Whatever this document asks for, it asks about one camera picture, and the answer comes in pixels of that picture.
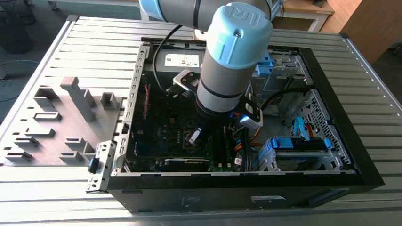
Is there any metal socket cover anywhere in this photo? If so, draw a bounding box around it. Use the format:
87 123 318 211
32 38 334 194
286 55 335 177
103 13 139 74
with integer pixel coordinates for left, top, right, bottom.
186 127 202 145

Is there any black RAM slot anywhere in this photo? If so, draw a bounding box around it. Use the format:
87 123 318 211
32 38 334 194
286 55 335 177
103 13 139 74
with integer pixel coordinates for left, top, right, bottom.
211 131 220 166
216 128 224 167

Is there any black graphics card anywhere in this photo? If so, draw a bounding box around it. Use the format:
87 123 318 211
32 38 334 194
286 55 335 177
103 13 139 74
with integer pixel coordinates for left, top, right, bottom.
155 157 211 172

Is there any green Dell motherboard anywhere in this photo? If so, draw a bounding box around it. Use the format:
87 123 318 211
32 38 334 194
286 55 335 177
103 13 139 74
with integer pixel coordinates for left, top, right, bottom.
127 100 235 173

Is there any blue board connector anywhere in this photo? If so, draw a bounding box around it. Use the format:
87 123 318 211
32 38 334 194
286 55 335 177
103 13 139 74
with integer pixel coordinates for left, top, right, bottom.
137 143 151 157

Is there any hard disk in blue carrier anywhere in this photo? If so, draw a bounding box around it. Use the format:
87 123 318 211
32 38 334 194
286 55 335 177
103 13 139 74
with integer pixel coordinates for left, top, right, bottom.
270 137 332 152

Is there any grey power supply unit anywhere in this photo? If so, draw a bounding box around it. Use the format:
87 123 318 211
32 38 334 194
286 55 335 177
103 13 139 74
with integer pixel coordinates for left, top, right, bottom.
144 49 206 105

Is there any grey metal drive cage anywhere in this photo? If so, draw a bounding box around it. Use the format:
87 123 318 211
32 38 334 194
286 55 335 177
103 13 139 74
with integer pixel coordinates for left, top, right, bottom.
250 49 315 111

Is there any blue drive bay latch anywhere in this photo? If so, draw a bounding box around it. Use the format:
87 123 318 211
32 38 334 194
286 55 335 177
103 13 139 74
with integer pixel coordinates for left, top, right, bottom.
255 52 276 77

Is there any black open PC case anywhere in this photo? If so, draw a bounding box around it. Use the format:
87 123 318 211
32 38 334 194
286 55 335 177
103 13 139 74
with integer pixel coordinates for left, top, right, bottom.
84 37 386 214

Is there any grey metal disk bay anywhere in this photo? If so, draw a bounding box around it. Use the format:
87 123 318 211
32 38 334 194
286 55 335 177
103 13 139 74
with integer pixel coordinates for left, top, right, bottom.
255 137 356 172

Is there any grey parts rack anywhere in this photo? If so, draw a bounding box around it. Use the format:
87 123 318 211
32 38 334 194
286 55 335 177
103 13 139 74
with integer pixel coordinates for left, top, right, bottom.
0 76 131 167

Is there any pale blue teach pendant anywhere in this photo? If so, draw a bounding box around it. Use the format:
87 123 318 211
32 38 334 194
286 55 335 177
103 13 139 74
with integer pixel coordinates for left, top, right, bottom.
266 0 284 21

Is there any wooden top desk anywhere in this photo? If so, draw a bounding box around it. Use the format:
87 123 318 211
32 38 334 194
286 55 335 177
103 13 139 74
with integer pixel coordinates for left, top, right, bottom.
271 0 335 32

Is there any wooden cabinet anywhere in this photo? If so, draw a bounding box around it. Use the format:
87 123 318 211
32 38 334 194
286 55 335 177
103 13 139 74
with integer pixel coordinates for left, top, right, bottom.
319 0 402 65

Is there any black round bin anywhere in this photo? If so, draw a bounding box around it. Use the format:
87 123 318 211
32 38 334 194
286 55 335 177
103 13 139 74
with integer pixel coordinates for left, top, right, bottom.
0 20 35 55

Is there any orange wire bundle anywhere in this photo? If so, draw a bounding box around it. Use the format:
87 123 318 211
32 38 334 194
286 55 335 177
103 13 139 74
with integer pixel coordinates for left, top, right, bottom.
234 127 264 153

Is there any black cable bundle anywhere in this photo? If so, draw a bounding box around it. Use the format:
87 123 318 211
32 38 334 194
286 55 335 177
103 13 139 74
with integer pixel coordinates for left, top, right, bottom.
242 87 312 172

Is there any red twisted wire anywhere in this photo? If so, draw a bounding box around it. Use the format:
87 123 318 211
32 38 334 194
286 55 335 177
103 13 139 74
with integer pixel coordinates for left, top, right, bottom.
141 82 153 134

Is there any blue flat cable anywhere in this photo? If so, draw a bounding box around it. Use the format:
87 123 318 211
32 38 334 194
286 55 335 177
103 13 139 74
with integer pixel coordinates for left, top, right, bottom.
294 116 311 142

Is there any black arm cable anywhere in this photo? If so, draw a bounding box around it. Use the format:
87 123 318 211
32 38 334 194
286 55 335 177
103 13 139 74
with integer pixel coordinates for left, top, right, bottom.
152 24 183 95

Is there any grey hinged slot bracket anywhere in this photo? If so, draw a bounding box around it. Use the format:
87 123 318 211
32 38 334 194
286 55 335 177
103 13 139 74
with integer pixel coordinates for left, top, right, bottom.
85 140 119 194

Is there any blue black bracket latch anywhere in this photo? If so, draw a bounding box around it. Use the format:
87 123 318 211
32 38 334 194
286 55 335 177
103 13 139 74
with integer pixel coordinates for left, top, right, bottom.
88 158 101 174

